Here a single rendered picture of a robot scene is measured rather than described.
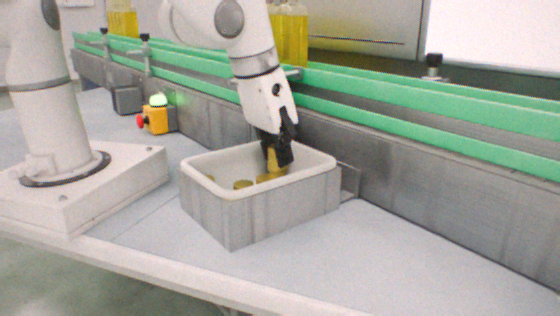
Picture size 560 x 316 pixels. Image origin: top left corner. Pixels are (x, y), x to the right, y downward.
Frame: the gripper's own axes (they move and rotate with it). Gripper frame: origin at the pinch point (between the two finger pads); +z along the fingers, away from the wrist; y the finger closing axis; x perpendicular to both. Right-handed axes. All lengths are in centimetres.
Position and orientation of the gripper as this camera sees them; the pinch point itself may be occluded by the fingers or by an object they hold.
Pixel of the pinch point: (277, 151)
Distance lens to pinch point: 69.6
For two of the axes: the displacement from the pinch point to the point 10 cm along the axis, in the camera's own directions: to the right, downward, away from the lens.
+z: 2.1, 8.5, 4.9
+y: -5.8, -2.9, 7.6
